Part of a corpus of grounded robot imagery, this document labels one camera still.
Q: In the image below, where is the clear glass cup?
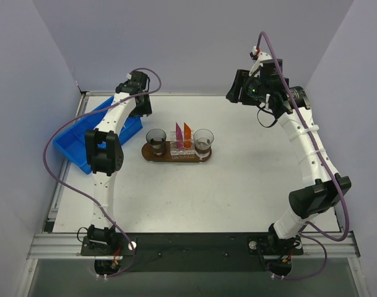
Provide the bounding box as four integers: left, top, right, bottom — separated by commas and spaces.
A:
193, 129, 214, 158

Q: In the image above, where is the blue tinted glass cup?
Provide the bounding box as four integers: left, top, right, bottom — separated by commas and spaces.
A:
145, 129, 167, 157

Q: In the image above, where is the orange toothpaste tube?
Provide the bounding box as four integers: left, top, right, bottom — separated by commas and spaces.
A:
183, 123, 192, 149

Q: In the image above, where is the pink toothpaste tube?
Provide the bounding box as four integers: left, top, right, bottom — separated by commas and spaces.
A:
175, 123, 183, 150

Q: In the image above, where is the clear textured acrylic holder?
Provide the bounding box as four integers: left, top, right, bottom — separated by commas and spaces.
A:
170, 131, 196, 160

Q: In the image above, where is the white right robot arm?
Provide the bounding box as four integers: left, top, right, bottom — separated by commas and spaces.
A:
226, 59, 352, 240

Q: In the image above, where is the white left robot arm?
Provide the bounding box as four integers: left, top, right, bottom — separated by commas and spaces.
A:
84, 68, 150, 255

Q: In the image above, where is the brown wooden oval tray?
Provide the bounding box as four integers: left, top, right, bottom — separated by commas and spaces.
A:
141, 141, 212, 163

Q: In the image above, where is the blue plastic divided bin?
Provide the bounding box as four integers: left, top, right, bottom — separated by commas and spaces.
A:
53, 93, 142, 176

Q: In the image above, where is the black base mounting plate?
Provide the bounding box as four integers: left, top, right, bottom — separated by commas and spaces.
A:
80, 233, 303, 275

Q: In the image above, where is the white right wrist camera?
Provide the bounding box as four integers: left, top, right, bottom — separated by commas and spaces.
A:
249, 46, 272, 76

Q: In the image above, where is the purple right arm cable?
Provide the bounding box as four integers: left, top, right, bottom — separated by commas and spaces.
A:
256, 31, 350, 281

